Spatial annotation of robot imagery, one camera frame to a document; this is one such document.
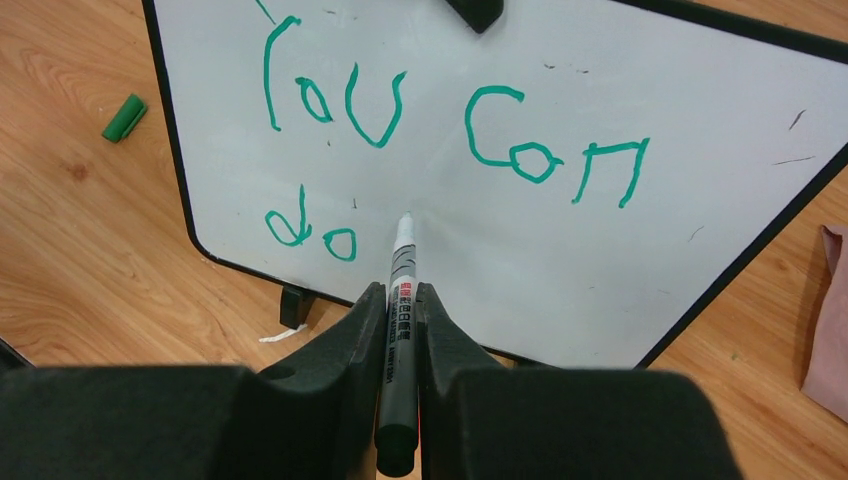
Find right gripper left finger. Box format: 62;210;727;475
1;283;386;479

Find green whiteboard marker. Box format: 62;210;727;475
375;212;419;478

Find green marker cap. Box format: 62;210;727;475
101;94;148;143

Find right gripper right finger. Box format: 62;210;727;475
415;283;742;479

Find white whiteboard black frame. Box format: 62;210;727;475
143;1;847;367

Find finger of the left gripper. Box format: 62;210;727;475
447;0;505;34

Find pink shorts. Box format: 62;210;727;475
801;225;847;422

